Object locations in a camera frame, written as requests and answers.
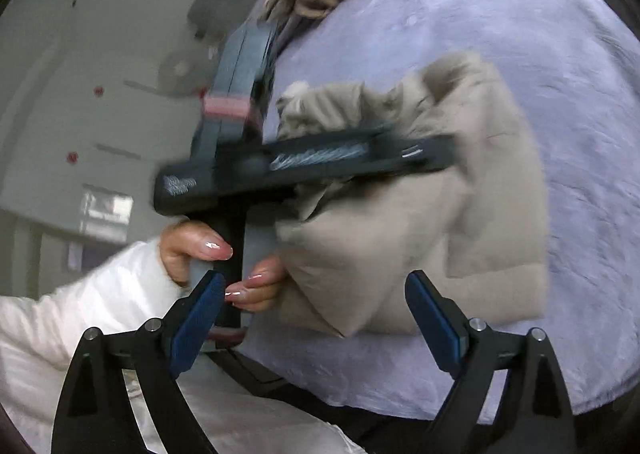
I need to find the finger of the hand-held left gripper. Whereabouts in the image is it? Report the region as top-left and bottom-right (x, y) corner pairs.
(295, 135), (458, 181)
(275, 121), (398, 149)

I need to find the person's left forearm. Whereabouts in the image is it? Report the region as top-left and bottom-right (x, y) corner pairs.
(0, 239), (186, 385)

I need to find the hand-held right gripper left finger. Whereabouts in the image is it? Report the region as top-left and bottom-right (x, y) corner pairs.
(50, 271), (227, 454)

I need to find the lavender plush bed blanket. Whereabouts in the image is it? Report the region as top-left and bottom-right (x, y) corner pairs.
(240, 0), (640, 425)

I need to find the beige puffer jacket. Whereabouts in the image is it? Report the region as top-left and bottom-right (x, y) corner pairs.
(274, 51), (551, 339)

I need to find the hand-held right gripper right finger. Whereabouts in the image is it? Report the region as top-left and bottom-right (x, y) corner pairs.
(404, 270), (578, 454)

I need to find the person's left hand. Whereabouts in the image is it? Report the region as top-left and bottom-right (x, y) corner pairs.
(159, 223), (289, 313)

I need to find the person's white clothing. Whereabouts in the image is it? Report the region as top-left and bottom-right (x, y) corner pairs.
(0, 369), (368, 454)

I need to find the dark bed frame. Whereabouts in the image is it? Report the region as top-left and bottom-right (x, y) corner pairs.
(215, 349), (451, 441)

